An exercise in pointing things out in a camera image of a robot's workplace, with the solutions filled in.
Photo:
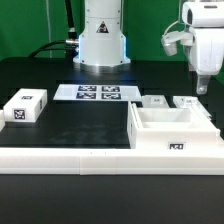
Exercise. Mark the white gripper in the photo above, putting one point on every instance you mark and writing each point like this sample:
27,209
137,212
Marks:
205,22

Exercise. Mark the white cabinet door panel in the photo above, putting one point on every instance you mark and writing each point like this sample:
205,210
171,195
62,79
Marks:
154,101
190,102

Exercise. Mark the white cabinet body box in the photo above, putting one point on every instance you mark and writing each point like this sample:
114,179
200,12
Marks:
169,128

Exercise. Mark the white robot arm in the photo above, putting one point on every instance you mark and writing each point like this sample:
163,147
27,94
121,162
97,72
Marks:
102,45

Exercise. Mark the white cabinet top block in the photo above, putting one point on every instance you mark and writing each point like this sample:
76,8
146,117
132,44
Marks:
26,105

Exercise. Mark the white L-shaped boundary fence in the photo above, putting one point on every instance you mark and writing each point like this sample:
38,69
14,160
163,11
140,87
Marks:
207,160

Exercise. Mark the small white block left edge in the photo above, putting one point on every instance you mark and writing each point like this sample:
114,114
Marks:
2,120

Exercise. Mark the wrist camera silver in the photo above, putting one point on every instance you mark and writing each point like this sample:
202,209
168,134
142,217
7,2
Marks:
169,41

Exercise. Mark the white marker base plate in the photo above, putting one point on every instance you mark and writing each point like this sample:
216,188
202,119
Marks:
73,92

